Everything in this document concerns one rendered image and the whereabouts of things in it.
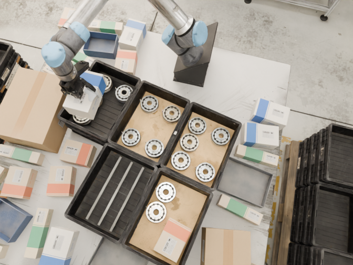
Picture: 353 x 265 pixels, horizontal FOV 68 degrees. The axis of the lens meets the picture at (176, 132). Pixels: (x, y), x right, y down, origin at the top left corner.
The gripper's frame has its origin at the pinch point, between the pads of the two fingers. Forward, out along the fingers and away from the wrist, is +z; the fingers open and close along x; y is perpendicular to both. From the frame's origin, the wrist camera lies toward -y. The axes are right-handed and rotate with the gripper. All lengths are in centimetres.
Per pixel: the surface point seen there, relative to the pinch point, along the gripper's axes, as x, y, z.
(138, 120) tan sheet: 21.9, -2.7, 27.8
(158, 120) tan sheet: 33.0, -5.7, 27.8
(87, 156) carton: 0.1, 23.6, 33.0
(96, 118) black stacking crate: -0.9, 2.5, 27.9
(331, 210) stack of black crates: 159, 11, 73
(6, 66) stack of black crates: -88, -27, 57
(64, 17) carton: -49, -62, 34
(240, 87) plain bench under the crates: 76, -47, 41
